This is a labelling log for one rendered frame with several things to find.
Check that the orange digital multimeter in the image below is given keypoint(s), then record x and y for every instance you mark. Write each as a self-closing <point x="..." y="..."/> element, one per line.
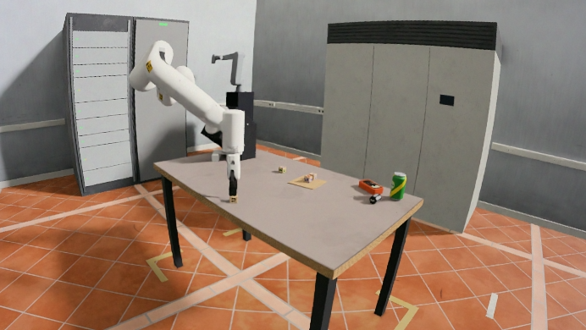
<point x="370" y="187"/>

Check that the tan square mat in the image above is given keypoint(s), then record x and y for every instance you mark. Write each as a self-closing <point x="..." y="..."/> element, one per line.
<point x="312" y="185"/>

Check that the green soda can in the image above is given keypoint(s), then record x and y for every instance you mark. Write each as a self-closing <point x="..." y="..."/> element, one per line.
<point x="398" y="186"/>

